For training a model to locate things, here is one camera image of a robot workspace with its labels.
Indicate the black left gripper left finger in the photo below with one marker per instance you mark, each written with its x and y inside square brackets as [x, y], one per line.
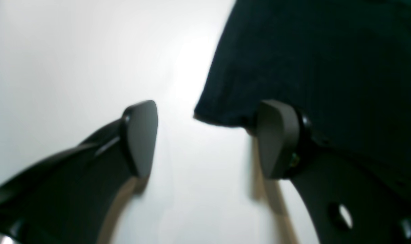
[72, 197]

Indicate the black T-shirt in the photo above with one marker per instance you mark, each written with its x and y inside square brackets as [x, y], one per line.
[346, 63]

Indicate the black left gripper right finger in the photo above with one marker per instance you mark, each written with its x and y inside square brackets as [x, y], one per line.
[351, 199]

